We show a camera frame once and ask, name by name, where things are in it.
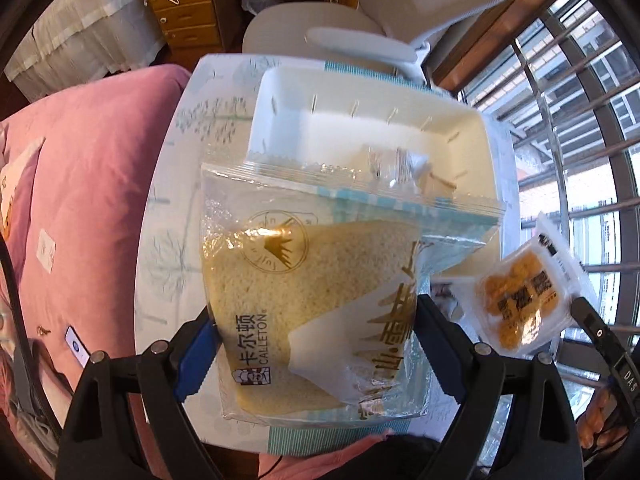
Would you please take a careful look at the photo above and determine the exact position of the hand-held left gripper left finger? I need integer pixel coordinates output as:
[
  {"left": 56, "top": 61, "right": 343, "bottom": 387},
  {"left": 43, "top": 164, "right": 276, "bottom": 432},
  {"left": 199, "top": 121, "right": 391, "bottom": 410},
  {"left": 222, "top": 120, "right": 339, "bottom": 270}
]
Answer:
[{"left": 57, "top": 305, "right": 221, "bottom": 480}]

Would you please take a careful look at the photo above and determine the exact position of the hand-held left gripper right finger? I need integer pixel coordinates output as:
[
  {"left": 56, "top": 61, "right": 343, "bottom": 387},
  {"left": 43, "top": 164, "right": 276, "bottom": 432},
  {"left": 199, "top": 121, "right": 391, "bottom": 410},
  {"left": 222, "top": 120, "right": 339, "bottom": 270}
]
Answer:
[{"left": 415, "top": 294, "right": 586, "bottom": 480}]

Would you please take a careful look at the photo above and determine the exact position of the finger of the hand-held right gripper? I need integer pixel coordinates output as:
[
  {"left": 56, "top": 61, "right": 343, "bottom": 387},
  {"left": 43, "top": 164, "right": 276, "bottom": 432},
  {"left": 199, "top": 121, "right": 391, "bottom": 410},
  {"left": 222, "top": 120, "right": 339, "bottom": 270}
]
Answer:
[{"left": 570, "top": 296, "right": 626, "bottom": 361}]

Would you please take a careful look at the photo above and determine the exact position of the white packet of yellow cookies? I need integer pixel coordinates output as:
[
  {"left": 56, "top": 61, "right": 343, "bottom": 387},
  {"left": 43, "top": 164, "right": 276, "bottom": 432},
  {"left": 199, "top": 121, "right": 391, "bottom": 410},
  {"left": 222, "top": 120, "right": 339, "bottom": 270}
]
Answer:
[{"left": 472, "top": 212, "right": 598, "bottom": 358}]

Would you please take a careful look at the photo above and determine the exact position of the clear toast bread packet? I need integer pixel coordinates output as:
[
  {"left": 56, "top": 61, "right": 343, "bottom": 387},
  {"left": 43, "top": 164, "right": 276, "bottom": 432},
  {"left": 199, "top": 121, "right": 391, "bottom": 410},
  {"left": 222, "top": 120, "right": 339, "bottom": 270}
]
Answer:
[{"left": 200, "top": 152, "right": 506, "bottom": 423}]

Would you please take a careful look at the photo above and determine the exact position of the clear plastic snack packet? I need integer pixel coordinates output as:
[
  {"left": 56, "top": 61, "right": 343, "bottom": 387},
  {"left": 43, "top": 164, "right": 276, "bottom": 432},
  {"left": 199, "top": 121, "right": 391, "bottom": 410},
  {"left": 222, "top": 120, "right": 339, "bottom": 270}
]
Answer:
[{"left": 360, "top": 142, "right": 433, "bottom": 186}]

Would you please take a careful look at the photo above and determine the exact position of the white plastic basket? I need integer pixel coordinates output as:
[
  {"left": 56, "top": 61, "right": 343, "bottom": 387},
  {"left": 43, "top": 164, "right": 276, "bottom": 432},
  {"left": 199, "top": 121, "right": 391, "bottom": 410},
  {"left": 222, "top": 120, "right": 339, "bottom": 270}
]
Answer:
[{"left": 245, "top": 66, "right": 503, "bottom": 281}]

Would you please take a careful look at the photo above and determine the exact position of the smartphone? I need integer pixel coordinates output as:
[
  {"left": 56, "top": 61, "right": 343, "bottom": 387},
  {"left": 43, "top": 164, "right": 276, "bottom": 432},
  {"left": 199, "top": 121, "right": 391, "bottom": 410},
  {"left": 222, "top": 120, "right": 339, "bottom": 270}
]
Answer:
[{"left": 65, "top": 326, "right": 92, "bottom": 368}]

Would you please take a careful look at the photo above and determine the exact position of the steel window grille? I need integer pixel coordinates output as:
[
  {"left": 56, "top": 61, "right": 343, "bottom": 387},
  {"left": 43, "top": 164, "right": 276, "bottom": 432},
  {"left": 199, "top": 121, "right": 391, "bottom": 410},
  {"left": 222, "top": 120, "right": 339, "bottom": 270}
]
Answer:
[{"left": 457, "top": 0, "right": 640, "bottom": 480}]

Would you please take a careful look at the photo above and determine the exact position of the white card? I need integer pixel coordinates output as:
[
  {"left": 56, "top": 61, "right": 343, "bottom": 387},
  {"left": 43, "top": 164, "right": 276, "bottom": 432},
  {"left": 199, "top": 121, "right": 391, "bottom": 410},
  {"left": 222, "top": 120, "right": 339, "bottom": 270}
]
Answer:
[{"left": 36, "top": 230, "right": 58, "bottom": 273}]

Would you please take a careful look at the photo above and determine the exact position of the pink printed pillow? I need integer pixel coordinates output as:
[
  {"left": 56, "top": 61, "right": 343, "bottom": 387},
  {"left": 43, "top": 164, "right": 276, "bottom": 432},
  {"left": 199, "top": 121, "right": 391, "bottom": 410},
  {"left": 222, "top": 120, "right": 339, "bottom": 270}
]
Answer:
[{"left": 0, "top": 137, "right": 46, "bottom": 241}]

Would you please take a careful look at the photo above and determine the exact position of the wooden desk with drawers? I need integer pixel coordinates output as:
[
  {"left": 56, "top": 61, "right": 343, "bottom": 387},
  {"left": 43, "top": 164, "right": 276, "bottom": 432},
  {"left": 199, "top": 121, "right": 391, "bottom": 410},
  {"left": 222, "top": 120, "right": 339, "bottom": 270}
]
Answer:
[{"left": 137, "top": 0, "right": 351, "bottom": 56}]

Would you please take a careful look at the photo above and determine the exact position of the lace covered cabinet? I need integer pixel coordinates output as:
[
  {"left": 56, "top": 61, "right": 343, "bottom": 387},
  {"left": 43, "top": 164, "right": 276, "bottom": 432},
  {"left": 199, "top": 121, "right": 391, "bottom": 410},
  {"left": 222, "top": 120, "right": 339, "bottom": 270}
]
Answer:
[{"left": 5, "top": 0, "right": 166, "bottom": 96}]

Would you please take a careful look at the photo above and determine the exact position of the dark grey strap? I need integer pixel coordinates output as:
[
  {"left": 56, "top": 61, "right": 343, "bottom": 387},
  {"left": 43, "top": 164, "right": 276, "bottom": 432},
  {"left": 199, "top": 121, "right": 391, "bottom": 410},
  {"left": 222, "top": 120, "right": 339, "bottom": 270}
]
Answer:
[{"left": 5, "top": 350, "right": 46, "bottom": 411}]

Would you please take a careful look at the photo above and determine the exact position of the black cable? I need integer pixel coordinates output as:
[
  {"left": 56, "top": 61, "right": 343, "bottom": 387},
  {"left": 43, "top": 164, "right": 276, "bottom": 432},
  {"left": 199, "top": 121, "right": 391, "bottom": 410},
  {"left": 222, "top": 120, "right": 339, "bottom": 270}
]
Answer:
[{"left": 0, "top": 235, "right": 51, "bottom": 421}]

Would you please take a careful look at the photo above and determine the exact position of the wooden window frame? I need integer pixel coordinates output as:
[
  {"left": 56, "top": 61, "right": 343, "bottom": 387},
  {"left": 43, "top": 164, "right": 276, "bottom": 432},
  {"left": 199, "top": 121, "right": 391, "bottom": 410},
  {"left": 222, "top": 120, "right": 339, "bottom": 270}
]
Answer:
[{"left": 430, "top": 0, "right": 586, "bottom": 93}]

